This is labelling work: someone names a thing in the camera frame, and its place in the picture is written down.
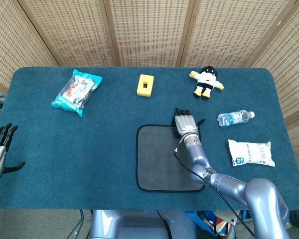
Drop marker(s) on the grey robot torso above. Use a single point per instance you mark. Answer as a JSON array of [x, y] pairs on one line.
[[129, 224]]

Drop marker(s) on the yellow sponge block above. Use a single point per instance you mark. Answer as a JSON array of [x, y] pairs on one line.
[[145, 89]]

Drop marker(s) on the bamboo folding screen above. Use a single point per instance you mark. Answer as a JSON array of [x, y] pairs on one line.
[[149, 30]]

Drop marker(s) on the blue storage bin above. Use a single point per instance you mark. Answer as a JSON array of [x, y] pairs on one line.
[[199, 221]]

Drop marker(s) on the grey and green cloth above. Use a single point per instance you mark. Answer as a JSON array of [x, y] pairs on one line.
[[159, 159]]

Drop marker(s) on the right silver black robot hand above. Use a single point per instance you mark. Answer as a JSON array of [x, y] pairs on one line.
[[185, 124]]

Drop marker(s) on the white tissue packet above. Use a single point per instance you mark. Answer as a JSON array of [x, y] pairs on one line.
[[251, 153]]

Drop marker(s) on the clear plastic water bottle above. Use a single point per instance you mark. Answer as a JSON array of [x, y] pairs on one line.
[[235, 118]]

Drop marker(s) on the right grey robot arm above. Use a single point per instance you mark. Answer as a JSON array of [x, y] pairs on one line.
[[251, 189]]

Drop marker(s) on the black white plush toy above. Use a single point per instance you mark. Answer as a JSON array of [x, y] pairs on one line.
[[208, 81]]

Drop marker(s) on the teal snack package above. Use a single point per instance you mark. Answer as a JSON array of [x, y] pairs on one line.
[[76, 92]]

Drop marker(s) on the blue carpet table mat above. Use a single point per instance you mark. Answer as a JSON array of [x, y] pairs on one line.
[[89, 149]]

